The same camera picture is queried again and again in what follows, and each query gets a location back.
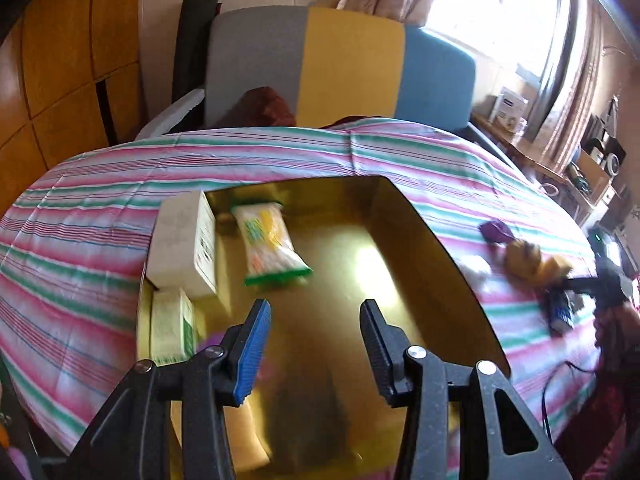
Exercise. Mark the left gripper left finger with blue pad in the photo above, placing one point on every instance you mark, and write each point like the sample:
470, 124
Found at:
128, 437

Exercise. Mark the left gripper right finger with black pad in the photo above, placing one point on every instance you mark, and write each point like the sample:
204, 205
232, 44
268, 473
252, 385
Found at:
500, 437

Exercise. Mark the blue Tempo tissue pack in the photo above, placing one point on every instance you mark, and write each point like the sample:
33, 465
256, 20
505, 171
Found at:
560, 312

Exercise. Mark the large yellow sponge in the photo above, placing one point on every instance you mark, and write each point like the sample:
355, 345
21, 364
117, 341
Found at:
551, 271

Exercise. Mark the gold maroon gift box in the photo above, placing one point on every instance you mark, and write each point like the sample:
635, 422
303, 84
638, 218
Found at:
315, 411

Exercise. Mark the green white medicine box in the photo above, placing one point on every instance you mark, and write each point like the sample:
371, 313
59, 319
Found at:
173, 336

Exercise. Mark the white paper box with print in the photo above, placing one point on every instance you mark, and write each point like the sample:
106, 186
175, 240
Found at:
182, 250

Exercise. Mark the yellow rolled sock bundle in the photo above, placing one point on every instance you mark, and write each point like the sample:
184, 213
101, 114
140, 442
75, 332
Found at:
522, 259

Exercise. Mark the wooden side table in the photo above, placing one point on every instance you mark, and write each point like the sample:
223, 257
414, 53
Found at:
582, 188

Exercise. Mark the purple candy wrapper centre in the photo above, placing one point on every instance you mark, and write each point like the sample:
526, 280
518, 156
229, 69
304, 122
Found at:
496, 232

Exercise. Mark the white crumpled plastic bag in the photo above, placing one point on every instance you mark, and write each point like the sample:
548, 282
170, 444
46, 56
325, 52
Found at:
475, 269

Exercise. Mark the white product box on table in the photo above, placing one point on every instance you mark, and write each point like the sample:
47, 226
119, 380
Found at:
509, 109

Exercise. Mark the striped pink green bedsheet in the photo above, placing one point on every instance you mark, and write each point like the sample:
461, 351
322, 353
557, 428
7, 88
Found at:
74, 244

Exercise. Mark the dark red cushion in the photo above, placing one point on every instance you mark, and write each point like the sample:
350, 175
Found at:
259, 107

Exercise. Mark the grey yellow blue chair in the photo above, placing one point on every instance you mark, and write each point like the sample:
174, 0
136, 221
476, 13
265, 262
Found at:
330, 65

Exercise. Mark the pink curtain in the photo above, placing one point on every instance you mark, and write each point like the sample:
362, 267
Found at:
553, 47

